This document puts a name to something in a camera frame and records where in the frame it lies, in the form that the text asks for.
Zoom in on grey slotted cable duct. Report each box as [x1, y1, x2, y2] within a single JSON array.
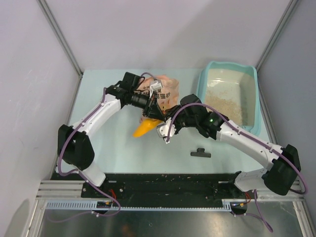
[[45, 200, 232, 212]]

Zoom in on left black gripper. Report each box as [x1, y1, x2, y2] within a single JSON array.
[[130, 91, 164, 121]]

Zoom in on yellow plastic litter scoop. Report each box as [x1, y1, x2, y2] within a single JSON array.
[[133, 118, 162, 138]]

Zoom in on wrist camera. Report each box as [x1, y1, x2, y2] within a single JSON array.
[[156, 119, 176, 144], [149, 79, 163, 97]]

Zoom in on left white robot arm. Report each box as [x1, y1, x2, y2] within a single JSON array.
[[58, 72, 165, 198]]

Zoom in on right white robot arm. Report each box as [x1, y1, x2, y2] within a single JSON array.
[[157, 94, 301, 198]]

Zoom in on clean litter in box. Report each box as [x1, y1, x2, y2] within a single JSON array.
[[203, 69, 256, 126]]

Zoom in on black bag clip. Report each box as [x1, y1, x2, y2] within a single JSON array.
[[190, 148, 211, 158]]

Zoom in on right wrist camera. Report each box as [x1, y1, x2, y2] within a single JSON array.
[[156, 119, 176, 144]]

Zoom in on teal plastic litter box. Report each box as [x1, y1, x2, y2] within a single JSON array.
[[197, 61, 261, 135]]

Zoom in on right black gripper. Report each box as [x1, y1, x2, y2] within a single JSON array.
[[163, 105, 198, 135]]

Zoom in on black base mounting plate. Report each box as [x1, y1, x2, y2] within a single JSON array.
[[50, 172, 259, 199]]

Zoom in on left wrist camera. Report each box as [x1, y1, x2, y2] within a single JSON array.
[[149, 79, 163, 97]]

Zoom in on pink cat litter bag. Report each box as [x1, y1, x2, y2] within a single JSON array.
[[137, 75, 179, 113]]

